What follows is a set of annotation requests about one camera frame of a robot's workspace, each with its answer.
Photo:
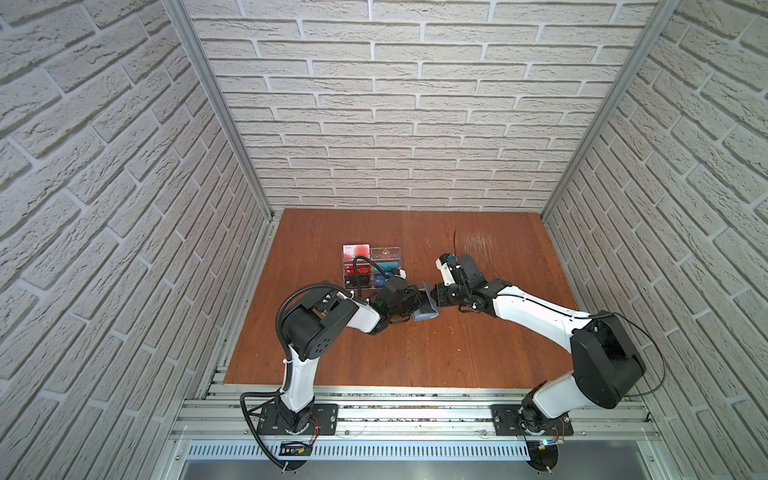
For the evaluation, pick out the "aluminium rail frame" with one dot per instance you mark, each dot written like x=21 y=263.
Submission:
x=389 y=413

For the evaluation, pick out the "clear acrylic card organizer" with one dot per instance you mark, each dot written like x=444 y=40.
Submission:
x=382 y=253

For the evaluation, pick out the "red white card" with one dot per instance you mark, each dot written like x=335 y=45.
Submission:
x=351 y=251

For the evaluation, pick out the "red black cards stack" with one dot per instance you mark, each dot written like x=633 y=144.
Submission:
x=357 y=274

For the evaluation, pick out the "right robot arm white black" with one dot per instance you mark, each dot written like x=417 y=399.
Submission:
x=606 y=363

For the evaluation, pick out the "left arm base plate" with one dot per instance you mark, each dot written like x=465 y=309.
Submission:
x=276 y=419

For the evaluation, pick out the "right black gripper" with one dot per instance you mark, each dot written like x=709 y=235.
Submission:
x=439 y=290

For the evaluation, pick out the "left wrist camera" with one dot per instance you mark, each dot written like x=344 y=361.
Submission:
x=398 y=272

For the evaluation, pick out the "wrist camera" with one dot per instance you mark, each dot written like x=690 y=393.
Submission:
x=398 y=272
x=445 y=264

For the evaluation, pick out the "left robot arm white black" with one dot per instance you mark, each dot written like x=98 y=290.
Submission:
x=311 y=320

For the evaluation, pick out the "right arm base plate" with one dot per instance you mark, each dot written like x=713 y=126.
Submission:
x=519 y=420

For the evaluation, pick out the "teal blue cards stack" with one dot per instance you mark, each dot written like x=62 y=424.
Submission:
x=383 y=270

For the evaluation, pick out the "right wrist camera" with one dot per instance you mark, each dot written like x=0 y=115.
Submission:
x=445 y=264

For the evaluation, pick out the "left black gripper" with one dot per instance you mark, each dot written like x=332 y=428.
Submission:
x=413 y=292

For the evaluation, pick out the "blue leather card holder wallet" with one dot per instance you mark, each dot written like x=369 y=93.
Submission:
x=427 y=310

